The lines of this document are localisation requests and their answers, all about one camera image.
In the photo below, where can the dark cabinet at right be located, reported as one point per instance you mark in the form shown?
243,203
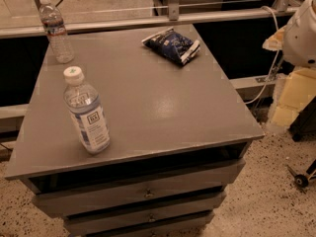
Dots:
305,123

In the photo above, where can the metal railing frame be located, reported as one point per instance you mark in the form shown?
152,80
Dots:
20,18

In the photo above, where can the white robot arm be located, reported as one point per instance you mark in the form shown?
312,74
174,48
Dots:
297,39

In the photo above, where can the clear water bottle red label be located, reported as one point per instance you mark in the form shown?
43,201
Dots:
56,32

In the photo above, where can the black caster wheel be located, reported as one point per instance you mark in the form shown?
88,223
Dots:
300,180

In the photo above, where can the grey drawer cabinet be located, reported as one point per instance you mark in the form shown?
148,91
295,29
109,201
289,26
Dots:
162,117

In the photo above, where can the water bottle blue white label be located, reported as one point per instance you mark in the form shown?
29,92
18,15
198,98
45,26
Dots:
84,105

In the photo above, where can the grey drawer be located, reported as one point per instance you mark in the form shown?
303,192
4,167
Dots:
160,227
92,198
145,211

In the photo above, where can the middle grey drawer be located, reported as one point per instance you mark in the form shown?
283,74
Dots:
145,211

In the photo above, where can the bottom grey drawer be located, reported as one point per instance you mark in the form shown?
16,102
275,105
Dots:
160,227

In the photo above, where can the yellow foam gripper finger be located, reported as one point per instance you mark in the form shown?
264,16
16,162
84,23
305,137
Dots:
275,41

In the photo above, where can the top grey drawer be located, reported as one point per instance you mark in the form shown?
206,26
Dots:
92,198

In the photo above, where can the blue chip bag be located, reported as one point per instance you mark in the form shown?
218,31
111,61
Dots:
173,46

